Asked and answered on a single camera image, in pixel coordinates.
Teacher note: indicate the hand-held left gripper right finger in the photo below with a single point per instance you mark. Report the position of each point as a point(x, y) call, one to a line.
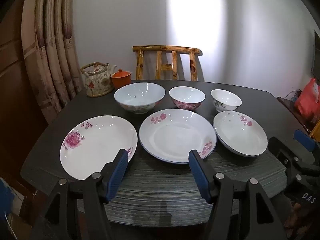
point(200, 177)

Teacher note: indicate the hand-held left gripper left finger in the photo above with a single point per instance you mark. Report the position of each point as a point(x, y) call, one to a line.
point(117, 172)

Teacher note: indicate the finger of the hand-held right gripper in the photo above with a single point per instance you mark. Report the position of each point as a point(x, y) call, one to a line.
point(303, 140)
point(280, 150)

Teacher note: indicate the large white peony plate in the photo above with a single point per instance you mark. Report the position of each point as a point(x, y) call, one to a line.
point(100, 145)

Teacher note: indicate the small blue-rimmed floral plate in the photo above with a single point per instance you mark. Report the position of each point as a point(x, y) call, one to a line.
point(240, 135)

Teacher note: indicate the wide blue-rimmed floral plate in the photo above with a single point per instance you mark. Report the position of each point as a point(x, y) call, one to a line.
point(175, 137)

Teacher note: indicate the small white floral bowl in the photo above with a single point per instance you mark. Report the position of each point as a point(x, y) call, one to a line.
point(225, 97)

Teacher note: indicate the large pale blue bowl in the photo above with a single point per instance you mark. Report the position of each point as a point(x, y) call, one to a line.
point(138, 93)

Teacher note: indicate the pink patterned bowl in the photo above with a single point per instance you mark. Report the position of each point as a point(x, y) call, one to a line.
point(186, 95)

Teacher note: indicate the red plastic bag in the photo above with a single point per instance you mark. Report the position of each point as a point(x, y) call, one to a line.
point(308, 100)

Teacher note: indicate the floral ceramic teapot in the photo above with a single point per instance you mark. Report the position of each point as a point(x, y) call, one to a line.
point(97, 85)

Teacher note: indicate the orange lidded cup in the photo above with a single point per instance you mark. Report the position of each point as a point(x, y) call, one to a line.
point(120, 80)

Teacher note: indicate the blue foam mat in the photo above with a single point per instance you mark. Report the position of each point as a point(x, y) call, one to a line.
point(5, 197)

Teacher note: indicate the wooden chair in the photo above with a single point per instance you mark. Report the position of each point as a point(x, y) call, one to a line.
point(165, 48)

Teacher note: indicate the beige patterned curtain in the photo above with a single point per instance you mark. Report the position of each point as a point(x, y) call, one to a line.
point(50, 55)

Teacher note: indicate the brown wooden door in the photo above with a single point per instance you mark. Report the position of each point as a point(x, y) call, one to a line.
point(15, 80)

